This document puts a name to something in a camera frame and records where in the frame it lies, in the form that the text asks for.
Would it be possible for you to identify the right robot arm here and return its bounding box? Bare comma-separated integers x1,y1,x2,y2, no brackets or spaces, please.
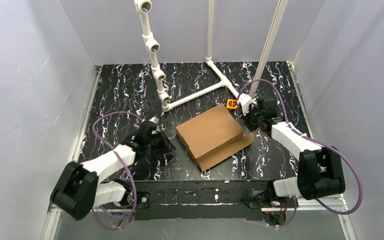
237,93,346,201

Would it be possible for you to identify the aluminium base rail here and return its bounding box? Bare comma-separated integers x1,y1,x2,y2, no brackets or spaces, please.
41,66,357,240

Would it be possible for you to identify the brown cardboard box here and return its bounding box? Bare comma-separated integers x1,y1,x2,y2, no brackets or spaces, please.
176,104,255,172

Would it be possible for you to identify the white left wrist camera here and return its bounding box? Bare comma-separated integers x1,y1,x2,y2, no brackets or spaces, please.
148,116,160,125

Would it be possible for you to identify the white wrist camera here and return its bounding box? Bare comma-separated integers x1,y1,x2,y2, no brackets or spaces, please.
148,116,160,125
236,93,254,116

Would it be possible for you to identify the white PVC pipe frame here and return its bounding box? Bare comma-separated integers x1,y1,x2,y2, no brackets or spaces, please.
134,0,288,113

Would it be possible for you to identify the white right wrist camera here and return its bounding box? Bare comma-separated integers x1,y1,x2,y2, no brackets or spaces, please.
236,93,254,116

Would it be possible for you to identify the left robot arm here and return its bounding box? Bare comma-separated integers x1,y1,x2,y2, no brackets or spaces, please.
50,117,176,220

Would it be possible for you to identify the yellow tape measure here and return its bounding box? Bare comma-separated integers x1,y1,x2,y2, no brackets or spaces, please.
226,99,238,111

